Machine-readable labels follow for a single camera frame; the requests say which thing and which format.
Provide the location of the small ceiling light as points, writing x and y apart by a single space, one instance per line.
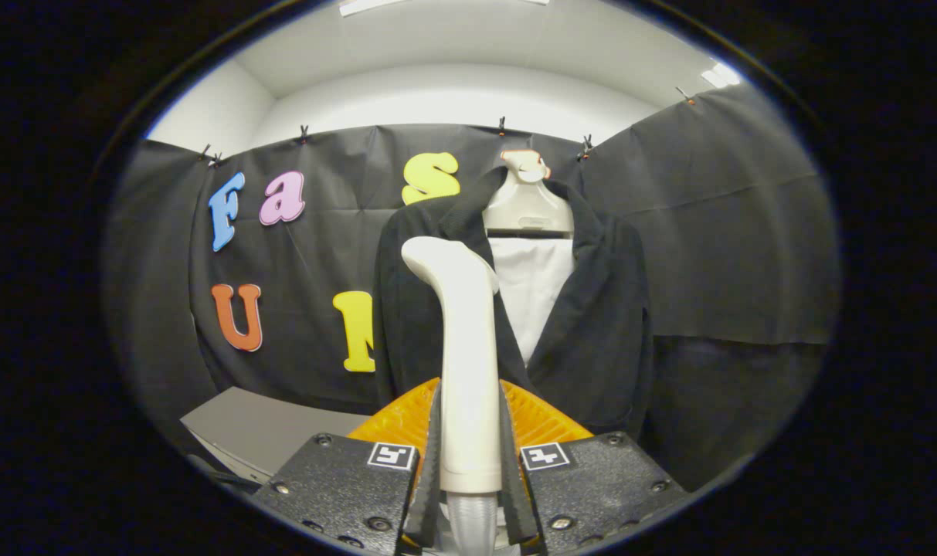
720 75

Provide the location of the white plastic hanger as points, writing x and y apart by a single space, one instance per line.
524 208

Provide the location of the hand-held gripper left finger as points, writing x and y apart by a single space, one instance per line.
344 486

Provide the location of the grey cabinet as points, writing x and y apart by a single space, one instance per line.
267 432

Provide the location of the long ceiling light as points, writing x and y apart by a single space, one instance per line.
375 5

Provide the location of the white garment steamer head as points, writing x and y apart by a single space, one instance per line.
468 371

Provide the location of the black jacket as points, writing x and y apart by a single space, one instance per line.
592 347

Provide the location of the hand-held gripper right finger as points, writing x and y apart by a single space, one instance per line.
592 486

